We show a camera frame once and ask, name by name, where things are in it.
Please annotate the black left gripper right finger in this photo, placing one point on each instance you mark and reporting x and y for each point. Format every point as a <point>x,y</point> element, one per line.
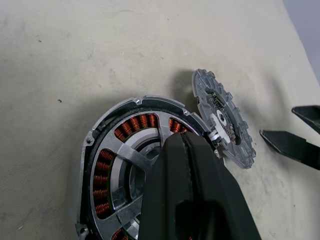
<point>215,200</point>

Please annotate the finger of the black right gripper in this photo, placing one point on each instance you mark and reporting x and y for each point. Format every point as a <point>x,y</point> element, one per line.
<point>292,147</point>
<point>310,115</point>

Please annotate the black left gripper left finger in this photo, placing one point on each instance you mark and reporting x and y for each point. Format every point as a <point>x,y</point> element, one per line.
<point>165,190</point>

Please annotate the round motor housing copper windings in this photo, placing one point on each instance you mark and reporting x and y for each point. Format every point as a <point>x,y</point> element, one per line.
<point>160,100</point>

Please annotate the grey toothed rotor disc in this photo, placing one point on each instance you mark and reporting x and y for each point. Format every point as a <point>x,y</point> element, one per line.
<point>207,85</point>

